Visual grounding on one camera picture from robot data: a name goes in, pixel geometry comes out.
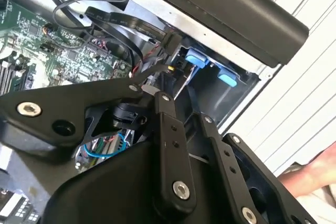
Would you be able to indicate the hard disk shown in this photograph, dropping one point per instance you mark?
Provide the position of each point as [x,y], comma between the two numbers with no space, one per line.
[197,57]

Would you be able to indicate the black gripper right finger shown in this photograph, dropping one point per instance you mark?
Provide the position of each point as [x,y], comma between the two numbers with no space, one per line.
[225,155]

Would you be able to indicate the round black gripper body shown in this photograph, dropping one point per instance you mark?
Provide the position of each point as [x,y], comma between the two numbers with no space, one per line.
[118,187]

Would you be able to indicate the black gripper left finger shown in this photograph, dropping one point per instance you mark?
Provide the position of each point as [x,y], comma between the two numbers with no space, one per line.
[52,108]

